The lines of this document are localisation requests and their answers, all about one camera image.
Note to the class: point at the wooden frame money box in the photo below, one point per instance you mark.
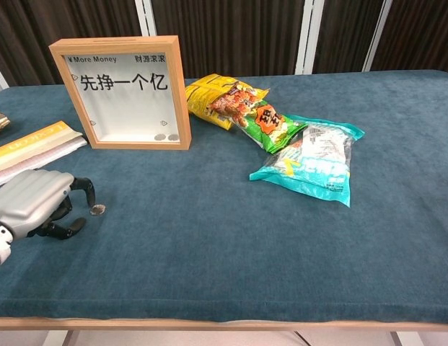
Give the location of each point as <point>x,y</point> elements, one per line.
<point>119,146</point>

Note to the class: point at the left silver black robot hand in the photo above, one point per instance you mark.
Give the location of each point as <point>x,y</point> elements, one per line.
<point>32,194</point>

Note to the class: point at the green orange snack bag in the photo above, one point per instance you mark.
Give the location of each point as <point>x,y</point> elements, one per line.
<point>270,126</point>

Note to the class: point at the teal clear snack bag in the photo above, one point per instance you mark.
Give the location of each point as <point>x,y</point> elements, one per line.
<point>317,162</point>

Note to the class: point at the silver coin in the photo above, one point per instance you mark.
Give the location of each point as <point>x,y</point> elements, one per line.
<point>159,137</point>
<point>172,137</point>
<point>97,209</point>

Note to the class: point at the yellow snack bag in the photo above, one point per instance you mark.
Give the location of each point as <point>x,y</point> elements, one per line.
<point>200,95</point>

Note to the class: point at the blue velvet table cloth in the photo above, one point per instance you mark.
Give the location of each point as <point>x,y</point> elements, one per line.
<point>223,245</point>

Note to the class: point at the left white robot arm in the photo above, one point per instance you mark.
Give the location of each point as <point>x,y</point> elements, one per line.
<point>0,245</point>

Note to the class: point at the grey metal table leg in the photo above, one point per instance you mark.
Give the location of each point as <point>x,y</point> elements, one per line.
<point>396,339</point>

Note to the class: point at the yellow white tissue pack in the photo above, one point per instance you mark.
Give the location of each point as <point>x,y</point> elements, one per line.
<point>32,147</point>

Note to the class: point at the dark brown slatted panel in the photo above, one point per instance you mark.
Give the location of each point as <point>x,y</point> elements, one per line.
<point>422,32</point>
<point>344,32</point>
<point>238,32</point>
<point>36,21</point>

